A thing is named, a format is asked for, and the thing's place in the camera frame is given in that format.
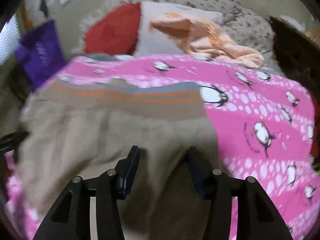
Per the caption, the beige zip-up jacket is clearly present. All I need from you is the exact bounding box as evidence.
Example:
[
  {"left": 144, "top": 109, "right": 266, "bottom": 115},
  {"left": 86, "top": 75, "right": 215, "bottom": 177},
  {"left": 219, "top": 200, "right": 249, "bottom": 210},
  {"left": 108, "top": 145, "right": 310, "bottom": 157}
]
[{"left": 18, "top": 79, "right": 219, "bottom": 239}]

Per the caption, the purple tote bag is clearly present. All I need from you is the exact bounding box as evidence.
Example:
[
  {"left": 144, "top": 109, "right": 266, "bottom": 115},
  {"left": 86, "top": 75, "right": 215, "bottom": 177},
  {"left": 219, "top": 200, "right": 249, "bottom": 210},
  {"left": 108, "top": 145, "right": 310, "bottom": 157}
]
[{"left": 15, "top": 20, "right": 66, "bottom": 89}]

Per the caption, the white pillow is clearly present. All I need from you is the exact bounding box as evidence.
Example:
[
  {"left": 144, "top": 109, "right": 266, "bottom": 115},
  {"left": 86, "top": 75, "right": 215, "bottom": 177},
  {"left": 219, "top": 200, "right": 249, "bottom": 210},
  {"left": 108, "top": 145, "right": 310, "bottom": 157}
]
[{"left": 135, "top": 1, "right": 223, "bottom": 55}]

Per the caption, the red heart-shaped cushion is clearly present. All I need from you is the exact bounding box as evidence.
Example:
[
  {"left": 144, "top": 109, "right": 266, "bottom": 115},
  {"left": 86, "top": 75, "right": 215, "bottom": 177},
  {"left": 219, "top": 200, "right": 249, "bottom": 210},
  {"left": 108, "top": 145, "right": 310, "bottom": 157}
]
[{"left": 84, "top": 3, "right": 141, "bottom": 55}]

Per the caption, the dark green hanging cloth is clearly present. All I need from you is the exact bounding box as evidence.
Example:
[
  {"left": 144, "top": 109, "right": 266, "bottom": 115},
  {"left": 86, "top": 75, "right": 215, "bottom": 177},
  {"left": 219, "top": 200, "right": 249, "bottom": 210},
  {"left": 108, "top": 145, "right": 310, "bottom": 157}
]
[{"left": 39, "top": 0, "right": 49, "bottom": 18}]

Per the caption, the pink penguin quilt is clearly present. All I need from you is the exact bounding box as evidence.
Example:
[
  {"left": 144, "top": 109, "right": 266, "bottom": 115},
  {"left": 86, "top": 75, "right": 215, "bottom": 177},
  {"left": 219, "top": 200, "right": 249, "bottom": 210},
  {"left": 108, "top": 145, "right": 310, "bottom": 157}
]
[{"left": 5, "top": 55, "right": 319, "bottom": 239}]

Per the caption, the window with white grille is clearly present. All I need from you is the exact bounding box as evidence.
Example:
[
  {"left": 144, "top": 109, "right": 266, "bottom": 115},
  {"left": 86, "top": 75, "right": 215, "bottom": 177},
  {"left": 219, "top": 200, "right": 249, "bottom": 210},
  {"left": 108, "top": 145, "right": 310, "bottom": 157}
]
[{"left": 0, "top": 14, "right": 21, "bottom": 64}]

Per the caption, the dark carved wooden cabinet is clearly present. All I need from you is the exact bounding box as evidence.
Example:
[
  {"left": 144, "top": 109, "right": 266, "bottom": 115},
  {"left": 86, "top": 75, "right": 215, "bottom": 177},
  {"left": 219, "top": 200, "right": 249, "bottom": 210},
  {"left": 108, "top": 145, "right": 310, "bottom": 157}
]
[{"left": 268, "top": 16, "right": 319, "bottom": 99}]

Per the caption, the peach fringed scarf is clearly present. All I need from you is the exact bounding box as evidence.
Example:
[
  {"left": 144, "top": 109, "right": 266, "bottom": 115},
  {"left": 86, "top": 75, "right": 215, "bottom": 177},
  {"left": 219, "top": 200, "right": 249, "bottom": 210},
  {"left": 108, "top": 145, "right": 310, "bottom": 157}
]
[{"left": 149, "top": 12, "right": 265, "bottom": 69}]

